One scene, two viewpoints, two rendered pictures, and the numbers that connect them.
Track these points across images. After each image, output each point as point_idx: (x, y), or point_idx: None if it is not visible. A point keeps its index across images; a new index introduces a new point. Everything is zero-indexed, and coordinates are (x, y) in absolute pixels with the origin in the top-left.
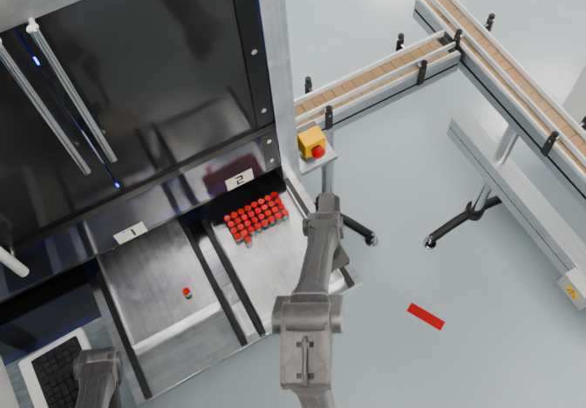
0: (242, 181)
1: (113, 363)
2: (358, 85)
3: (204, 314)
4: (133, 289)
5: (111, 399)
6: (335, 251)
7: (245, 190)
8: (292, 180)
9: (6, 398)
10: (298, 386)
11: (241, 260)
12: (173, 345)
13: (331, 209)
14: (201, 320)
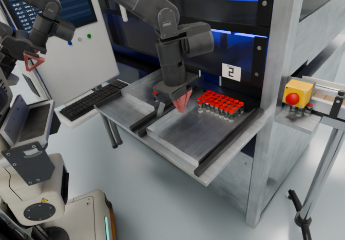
0: (232, 76)
1: None
2: None
3: (147, 109)
4: (154, 84)
5: (37, 20)
6: (164, 66)
7: (238, 98)
8: (264, 115)
9: (96, 74)
10: None
11: (188, 111)
12: (126, 105)
13: (189, 26)
14: (143, 109)
